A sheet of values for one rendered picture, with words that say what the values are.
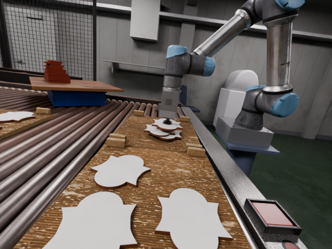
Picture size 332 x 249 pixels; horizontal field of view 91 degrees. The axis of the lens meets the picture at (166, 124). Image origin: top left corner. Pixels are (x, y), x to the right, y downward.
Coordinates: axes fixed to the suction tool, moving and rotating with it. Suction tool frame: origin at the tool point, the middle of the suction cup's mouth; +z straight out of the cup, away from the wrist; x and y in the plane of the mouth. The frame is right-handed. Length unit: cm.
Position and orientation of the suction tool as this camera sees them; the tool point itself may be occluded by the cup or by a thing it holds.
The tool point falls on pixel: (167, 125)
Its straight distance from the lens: 71.3
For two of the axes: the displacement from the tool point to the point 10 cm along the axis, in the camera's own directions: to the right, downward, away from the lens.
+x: 9.8, 1.6, -1.2
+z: -1.2, 9.5, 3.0
